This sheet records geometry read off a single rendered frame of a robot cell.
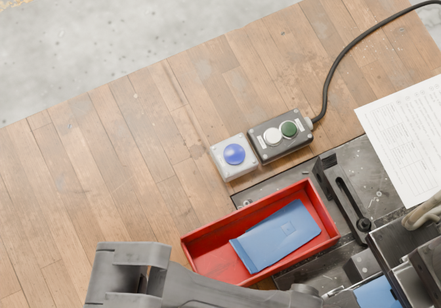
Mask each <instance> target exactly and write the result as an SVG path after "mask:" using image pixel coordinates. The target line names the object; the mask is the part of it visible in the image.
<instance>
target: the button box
mask: <svg viewBox="0 0 441 308"><path fill-rule="evenodd" d="M430 4H439V5H441V0H428V1H423V2H421V3H418V4H416V5H413V6H410V7H408V8H406V9H404V10H402V11H400V12H397V13H396V14H393V15H392V16H390V17H388V18H386V19H384V20H382V21H381V22H379V23H378V24H376V25H374V26H372V27H371V28H369V29H368V30H366V31H365V32H364V33H362V34H360V35H359V36H358V37H357V38H355V39H354V40H353V41H351V42H350V43H349V44H348V45H347V46H346V47H345V48H344V49H343V50H342V51H341V52H340V54H339V55H338V57H337V58H336V59H335V61H334V63H333V65H332V67H331V69H330V71H329V73H328V75H327V77H326V80H325V83H324V88H323V103H322V111H321V112H320V114H319V115H318V116H316V117H315V118H314V119H312V120H310V118H309V117H305V118H303V116H302V114H301V113H300V111H299V109H298V108H294V109H292V110H290V111H288V112H286V113H284V114H281V115H279V116H276V117H275V118H272V119H271V120H268V121H266V122H263V123H261V124H259V125H256V126H254V127H252V128H250V129H248V130H247V139H248V140H249V142H250V144H251V146H252V148H253V150H254V151H255V154H256V155H257V157H258V159H259V161H260V163H261V165H266V164H269V163H270V162H273V161H274V160H277V159H279V158H281V157H283V156H286V155H288V154H290V153H292V152H294V151H296V150H298V149H300V148H303V147H305V146H307V145H310V144H311V143H312V141H313V139H314V136H313V134H312V132H311V131H310V130H312V129H313V124H314V123H316V122H317V121H319V120H321V119H322V118H323V117H324V115H325V114H326V110H327V89H328V86H329V82H330V80H331V78H332V75H333V73H334V71H335V69H336V67H337V65H338V63H339V62H340V60H341V59H342V58H343V57H344V55H345V54H346V53H347V52H348V51H349V50H350V49H351V48H352V47H353V46H354V45H355V44H357V42H359V41H360V40H361V39H363V38H364V37H365V36H367V35H369V34H370V33H371V32H373V31H375V30H376V29H378V28H380V27H381V26H383V25H385V24H387V23H388V22H390V21H392V20H394V19H396V18H398V17H399V16H402V15H403V14H406V13H408V12H410V11H412V10H414V9H418V8H419V7H423V6H425V5H430ZM287 121H291V122H293V123H294V124H295V125H296V126H297V132H296V134H295V135H294V136H292V137H286V136H284V135H283V134H282V132H281V126H282V124H283V123H284V122H287ZM272 128H274V129H277V130H279V131H280V133H281V135H282V137H281V140H280V142H279V143H277V144H270V143H268V142H267V141H266V139H265V135H266V132H267V131H268V130H269V129H272Z"/></svg>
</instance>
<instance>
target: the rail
mask: <svg viewBox="0 0 441 308"><path fill-rule="evenodd" d="M383 274H384V273H383V271H381V272H379V273H377V274H375V275H373V276H371V277H369V278H367V279H365V280H363V281H361V282H359V283H357V284H355V285H353V286H351V287H349V288H347V289H351V290H354V289H355V288H357V287H359V286H361V285H363V284H365V283H367V282H369V281H371V280H373V279H375V278H377V277H379V276H381V275H383ZM347 289H346V290H347Z"/></svg>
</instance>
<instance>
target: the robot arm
mask: <svg viewBox="0 0 441 308"><path fill-rule="evenodd" d="M171 250H172V246H170V245H167V244H163V243H160V242H98V243H97V246H96V253H95V257H94V262H93V267H92V271H91V277H90V280H89V285H88V289H87V295H86V298H85V304H84V305H83V308H361V307H360V305H359V303H358V301H357V299H358V298H357V297H356V295H355V293H354V291H353V290H351V289H347V290H344V291H342V292H340V293H338V294H336V295H335V296H333V297H331V298H329V299H327V300H325V301H323V299H322V297H320V296H319V295H318V293H319V291H318V290H317V289H315V287H313V286H309V285H306V284H292V285H291V288H290V290H286V291H280V290H268V291H266V290H254V289H250V288H244V287H241V286H236V285H234V284H229V283H227V282H222V281H219V280H215V279H212V278H208V277H206V276H203V275H199V274H197V273H195V272H193V271H191V270H189V269H187V268H186V267H183V266H182V265H181V264H180V263H177V262H175V261H171V260H170V256H171ZM147 265H151V268H150V273H149V276H148V275H147V270H148V266H147Z"/></svg>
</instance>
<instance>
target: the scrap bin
mask: <svg viewBox="0 0 441 308"><path fill-rule="evenodd" d="M296 199H297V200H298V199H300V201H301V202H302V203H303V205H304V206H305V208H306V209H307V210H308V212H309V214H311V216H312V218H313V219H314V220H315V222H316V223H317V225H318V226H319V227H320V229H321V230H322V231H321V232H320V234H319V235H318V236H316V237H314V238H313V239H312V240H309V241H308V242H307V243H305V244H303V245H302V246H301V247H299V248H297V249H296V250H294V251H293V252H291V253H290V254H288V255H286V256H285V257H283V258H282V259H280V260H279V261H277V262H275V263H274V264H273V265H271V266H267V267H265V268H264V269H262V270H261V271H259V272H258V273H254V274H252V275H251V274H250V272H249V271H248V270H247V268H246V266H245V265H244V264H243V262H242V260H241V259H240V257H239V255H238V254H237V253H236V251H235V249H234V248H233V247H232V245H231V243H230V242H229V240H231V239H235V238H238V237H239V236H241V235H243V234H244V233H245V232H246V230H248V229H250V228H251V227H253V226H254V225H256V224H257V223H259V222H261V221H262V220H263V219H266V218H267V217H268V216H270V215H272V214H273V213H275V212H276V211H278V210H279V209H281V208H283V207H284V206H286V205H288V204H289V203H291V202H292V201H294V200H296ZM340 238H341V234H340V233H339V231H338V229H337V227H336V226H335V223H334V222H333V220H332V218H331V216H330V214H329V212H328V211H327V209H326V207H325V205H324V203H323V202H322V199H321V198H320V196H319V194H318V192H317V190H316V189H315V187H314V185H313V183H312V181H311V180H310V177H306V178H304V179H302V180H300V181H298V182H296V183H293V184H292V185H289V186H288V187H285V188H283V189H281V190H279V191H277V192H274V193H272V194H270V195H268V196H265V197H264V198H261V199H260V200H257V201H256V202H253V203H251V204H249V205H247V206H244V207H242V208H240V209H238V210H236V211H233V212H232V213H229V214H228V215H225V216H223V217H221V218H219V219H217V220H215V221H212V222H210V223H208V224H206V225H204V226H202V227H200V228H198V229H196V230H194V231H191V232H189V233H187V234H185V235H183V236H181V237H180V245H181V247H182V249H183V252H184V254H185V256H186V258H187V260H188V262H189V264H190V266H191V268H192V270H193V272H195V273H197V274H199V275H203V276H206V277H208V278H212V279H215V280H219V281H222V282H227V283H229V284H234V285H236V286H241V287H244V288H248V287H250V286H252V285H254V284H256V283H258V282H260V281H262V280H264V279H266V278H268V277H270V276H272V275H274V274H276V273H278V272H280V271H282V270H284V269H286V268H288V267H290V266H292V265H294V264H296V263H298V262H300V261H303V260H305V259H307V258H309V257H311V256H313V255H315V254H317V253H319V252H321V251H323V250H325V249H327V248H329V247H332V246H334V245H336V243H337V242H338V241H339V239H340Z"/></svg>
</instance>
